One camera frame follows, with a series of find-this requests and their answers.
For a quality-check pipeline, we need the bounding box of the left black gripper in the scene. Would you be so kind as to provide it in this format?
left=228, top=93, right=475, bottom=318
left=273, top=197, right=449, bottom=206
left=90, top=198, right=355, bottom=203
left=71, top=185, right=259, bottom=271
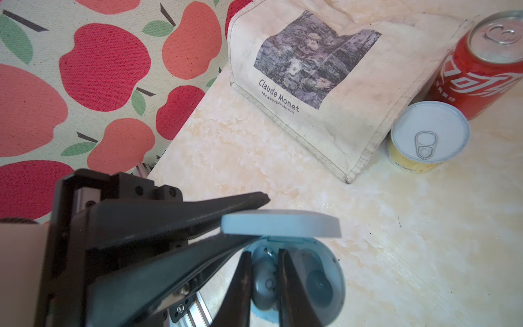
left=35, top=169, right=270, bottom=326

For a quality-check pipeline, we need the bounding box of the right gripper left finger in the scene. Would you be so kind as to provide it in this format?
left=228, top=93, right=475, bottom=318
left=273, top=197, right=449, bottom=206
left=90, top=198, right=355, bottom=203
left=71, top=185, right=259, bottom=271
left=211, top=252, right=253, bottom=327

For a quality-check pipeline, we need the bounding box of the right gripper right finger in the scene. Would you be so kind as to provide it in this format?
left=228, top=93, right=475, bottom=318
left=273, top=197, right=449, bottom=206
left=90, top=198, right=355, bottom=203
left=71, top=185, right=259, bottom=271
left=277, top=249, right=322, bottom=327

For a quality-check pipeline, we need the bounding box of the blue earbud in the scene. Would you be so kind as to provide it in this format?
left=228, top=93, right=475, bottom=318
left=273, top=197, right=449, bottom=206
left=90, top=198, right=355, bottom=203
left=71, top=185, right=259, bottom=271
left=251, top=257, right=277, bottom=311

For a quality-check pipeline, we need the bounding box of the blue earbud charging case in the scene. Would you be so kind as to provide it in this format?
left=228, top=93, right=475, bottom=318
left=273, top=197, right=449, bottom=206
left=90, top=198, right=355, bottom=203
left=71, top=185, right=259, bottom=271
left=221, top=209, right=346, bottom=326

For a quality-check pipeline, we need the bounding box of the yellow tin can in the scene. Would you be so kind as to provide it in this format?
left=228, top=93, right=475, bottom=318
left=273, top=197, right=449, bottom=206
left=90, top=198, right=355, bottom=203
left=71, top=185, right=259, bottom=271
left=386, top=101, right=471, bottom=174

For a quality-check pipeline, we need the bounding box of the beige Monet tote bag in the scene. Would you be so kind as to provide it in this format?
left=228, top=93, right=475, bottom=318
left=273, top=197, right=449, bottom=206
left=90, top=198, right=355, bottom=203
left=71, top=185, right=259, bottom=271
left=227, top=1, right=471, bottom=183

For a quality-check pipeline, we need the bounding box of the red cola can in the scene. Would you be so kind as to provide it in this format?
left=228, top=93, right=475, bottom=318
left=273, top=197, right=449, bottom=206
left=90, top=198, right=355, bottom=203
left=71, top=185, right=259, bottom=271
left=424, top=10, right=522, bottom=120

